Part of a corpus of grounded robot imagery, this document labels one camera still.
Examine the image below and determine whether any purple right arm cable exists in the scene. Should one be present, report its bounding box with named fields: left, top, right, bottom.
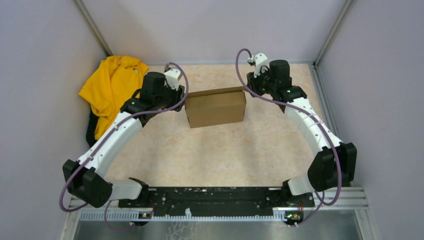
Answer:
left=235, top=48, right=343, bottom=228

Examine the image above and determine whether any black cloth under jacket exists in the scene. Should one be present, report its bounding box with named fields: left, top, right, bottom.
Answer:
left=85, top=109, right=99, bottom=148

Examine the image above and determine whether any brown cardboard box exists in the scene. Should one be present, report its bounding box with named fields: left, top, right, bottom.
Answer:
left=185, top=86, right=247, bottom=129

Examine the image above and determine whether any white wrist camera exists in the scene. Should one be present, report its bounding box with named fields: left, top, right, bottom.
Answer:
left=164, top=68, right=182, bottom=91
left=247, top=52, right=269, bottom=78

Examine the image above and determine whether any aluminium corner post left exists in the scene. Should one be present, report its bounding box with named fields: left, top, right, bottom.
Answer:
left=73, top=0, right=113, bottom=57

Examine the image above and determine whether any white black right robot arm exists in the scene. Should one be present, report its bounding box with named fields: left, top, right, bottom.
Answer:
left=247, top=60, right=357, bottom=206

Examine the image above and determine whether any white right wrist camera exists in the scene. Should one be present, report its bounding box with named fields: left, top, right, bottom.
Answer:
left=247, top=52, right=269, bottom=78

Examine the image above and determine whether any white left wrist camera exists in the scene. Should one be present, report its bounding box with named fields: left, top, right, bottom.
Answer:
left=164, top=68, right=182, bottom=91

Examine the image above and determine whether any aluminium front frame rail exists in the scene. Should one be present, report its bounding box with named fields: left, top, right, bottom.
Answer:
left=69, top=186, right=369, bottom=225

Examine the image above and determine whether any yellow jacket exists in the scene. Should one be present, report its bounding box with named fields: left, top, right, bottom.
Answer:
left=78, top=55, right=149, bottom=140

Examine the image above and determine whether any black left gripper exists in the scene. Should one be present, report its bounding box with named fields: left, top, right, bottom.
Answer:
left=154, top=79, right=186, bottom=112

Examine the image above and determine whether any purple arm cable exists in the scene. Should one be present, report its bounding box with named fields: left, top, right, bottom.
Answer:
left=235, top=48, right=343, bottom=228
left=58, top=61, right=190, bottom=232

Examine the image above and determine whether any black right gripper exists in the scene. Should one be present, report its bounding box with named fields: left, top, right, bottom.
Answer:
left=245, top=66, right=276, bottom=98

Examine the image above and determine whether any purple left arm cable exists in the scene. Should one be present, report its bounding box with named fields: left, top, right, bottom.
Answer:
left=58, top=61, right=190, bottom=232

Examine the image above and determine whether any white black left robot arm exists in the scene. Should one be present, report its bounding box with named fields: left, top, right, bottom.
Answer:
left=61, top=68, right=188, bottom=208

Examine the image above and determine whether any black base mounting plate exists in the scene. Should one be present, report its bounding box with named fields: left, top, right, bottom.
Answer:
left=118, top=186, right=315, bottom=217

